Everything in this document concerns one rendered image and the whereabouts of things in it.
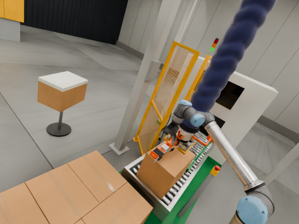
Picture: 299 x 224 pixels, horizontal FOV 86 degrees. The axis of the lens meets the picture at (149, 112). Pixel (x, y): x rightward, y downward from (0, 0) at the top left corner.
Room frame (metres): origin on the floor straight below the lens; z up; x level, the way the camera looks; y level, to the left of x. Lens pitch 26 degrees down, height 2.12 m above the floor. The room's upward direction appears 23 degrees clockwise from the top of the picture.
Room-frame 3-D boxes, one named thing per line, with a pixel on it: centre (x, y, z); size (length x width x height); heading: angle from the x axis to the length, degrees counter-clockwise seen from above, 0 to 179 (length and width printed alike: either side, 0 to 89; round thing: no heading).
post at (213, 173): (1.58, -1.00, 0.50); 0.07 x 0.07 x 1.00; 63
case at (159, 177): (1.60, -0.46, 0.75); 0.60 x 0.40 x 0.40; 152
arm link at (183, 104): (1.10, -0.22, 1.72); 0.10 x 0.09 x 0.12; 41
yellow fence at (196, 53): (2.51, -0.11, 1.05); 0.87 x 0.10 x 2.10; 25
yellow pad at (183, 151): (1.58, -0.55, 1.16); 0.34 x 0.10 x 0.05; 154
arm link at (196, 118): (1.03, -0.30, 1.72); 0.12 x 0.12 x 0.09; 41
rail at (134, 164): (2.48, -0.53, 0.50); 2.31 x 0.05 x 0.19; 153
